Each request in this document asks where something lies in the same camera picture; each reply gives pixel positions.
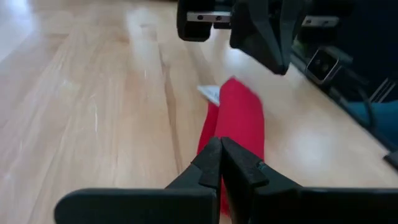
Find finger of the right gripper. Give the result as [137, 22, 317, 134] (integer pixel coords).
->
[229, 0, 285, 75]
[279, 0, 310, 75]

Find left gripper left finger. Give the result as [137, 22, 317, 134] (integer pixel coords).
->
[53, 136, 223, 224]

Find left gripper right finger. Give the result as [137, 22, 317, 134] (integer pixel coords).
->
[220, 136, 398, 224]

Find red cloth towel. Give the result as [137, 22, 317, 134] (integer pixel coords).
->
[196, 77, 266, 218]

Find small silver-framed black box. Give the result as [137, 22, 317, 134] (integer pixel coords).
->
[305, 47, 342, 85]

